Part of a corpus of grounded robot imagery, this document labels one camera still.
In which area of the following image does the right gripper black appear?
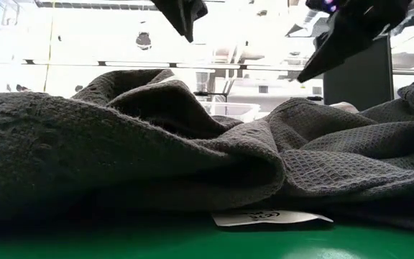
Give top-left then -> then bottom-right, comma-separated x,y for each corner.
296,0 -> 413,83

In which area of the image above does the dark grey waffle towel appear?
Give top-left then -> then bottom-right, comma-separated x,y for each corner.
0,68 -> 414,235

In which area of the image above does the large dark ceiling dome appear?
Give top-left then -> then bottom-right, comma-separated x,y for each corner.
136,31 -> 153,50

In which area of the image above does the black partition panel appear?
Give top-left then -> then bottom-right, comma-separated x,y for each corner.
322,34 -> 395,112

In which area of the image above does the ceiling strip light row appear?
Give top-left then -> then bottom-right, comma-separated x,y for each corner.
23,59 -> 323,72

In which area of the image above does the silver ventilation duct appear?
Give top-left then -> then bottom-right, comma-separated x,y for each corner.
285,10 -> 318,39

